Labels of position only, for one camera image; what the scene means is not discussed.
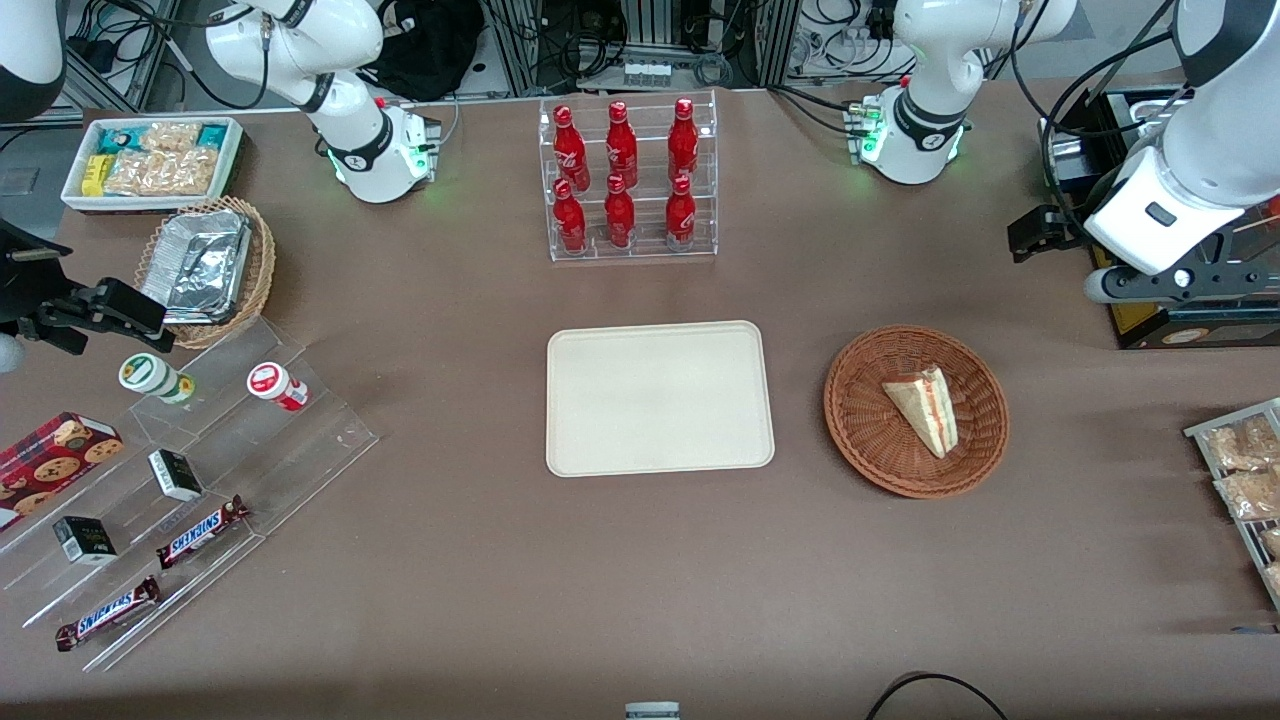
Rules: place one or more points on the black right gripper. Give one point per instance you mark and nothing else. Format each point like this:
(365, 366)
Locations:
(22, 282)

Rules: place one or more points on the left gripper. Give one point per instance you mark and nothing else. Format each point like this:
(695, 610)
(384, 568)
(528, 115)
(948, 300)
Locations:
(1072, 231)

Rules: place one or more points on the triangular sandwich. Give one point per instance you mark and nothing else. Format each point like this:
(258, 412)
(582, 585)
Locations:
(928, 408)

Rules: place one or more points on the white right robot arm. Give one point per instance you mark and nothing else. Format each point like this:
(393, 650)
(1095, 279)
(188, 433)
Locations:
(300, 50)

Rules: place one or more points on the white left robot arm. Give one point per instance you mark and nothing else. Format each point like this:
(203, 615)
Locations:
(930, 60)

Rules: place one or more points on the aluminium foil tray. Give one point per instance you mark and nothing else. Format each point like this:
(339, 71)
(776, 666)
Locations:
(195, 265)

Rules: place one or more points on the light wicker basket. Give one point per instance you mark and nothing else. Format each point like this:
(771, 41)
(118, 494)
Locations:
(260, 270)

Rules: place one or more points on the tray of packaged snacks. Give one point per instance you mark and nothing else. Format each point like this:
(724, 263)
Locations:
(1200, 432)

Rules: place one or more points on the round brown wicker basket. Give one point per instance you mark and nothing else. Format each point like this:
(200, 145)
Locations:
(870, 420)

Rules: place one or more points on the beige rectangular tray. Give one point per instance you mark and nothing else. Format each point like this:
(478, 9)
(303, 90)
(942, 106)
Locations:
(655, 400)

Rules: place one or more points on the green-lid white bottle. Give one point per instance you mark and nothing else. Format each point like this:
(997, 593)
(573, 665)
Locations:
(150, 375)

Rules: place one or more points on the white snack bin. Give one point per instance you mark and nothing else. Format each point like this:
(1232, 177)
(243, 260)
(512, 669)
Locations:
(75, 195)

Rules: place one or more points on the yellow snack packet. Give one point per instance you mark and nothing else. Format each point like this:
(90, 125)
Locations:
(94, 175)

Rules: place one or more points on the red cookie box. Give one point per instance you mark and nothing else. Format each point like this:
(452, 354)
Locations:
(50, 465)

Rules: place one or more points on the large clear cracker bag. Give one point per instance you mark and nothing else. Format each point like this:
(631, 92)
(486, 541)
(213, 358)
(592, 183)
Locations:
(160, 172)

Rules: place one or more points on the small black box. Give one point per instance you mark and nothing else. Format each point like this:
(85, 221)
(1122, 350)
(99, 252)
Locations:
(85, 540)
(175, 475)

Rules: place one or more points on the teal snack packet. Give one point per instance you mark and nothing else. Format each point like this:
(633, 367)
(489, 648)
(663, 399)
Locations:
(212, 136)
(116, 140)

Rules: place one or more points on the red-lid white bottle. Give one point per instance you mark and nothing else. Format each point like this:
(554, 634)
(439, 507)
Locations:
(275, 385)

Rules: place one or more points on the small clear cracker bag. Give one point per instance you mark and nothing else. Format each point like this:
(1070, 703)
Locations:
(170, 136)

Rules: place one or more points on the wooden skewer stick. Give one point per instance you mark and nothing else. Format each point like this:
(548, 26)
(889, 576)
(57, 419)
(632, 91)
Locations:
(1258, 226)

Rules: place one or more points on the black hot food display machine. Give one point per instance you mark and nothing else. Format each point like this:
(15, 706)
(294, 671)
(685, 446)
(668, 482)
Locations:
(1250, 328)

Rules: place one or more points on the Snickers chocolate bar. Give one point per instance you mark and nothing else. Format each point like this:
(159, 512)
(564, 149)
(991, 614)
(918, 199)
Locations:
(200, 532)
(105, 613)

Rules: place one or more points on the clear acrylic stepped shelf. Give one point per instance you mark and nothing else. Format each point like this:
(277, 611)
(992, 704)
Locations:
(300, 450)

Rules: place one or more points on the clear bag of snacks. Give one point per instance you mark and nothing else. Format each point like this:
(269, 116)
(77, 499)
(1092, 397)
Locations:
(1274, 578)
(1250, 495)
(1271, 542)
(1240, 445)

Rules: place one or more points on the red cola bottle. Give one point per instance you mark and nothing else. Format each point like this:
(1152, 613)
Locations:
(621, 145)
(619, 215)
(570, 220)
(570, 150)
(680, 215)
(683, 140)

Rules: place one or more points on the clear acrylic bottle rack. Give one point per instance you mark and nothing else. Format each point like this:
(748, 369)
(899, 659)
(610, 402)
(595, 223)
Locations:
(645, 255)

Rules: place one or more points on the white power strip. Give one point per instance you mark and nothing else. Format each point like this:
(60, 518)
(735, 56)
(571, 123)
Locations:
(647, 72)

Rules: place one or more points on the black bag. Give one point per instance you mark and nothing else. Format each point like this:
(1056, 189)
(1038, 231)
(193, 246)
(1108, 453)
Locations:
(430, 50)

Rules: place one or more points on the small blue object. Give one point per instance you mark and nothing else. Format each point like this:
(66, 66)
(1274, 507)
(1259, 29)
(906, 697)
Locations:
(1258, 630)

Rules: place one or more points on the small grey device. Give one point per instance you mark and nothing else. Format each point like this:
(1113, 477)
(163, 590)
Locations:
(652, 712)

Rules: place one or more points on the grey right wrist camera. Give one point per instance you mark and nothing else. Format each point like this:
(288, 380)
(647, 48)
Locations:
(8, 353)

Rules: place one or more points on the black left camera mount bracket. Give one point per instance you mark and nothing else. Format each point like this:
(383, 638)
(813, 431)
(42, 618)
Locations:
(1225, 272)

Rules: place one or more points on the aluminium frame rack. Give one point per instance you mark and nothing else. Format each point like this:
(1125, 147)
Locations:
(520, 40)

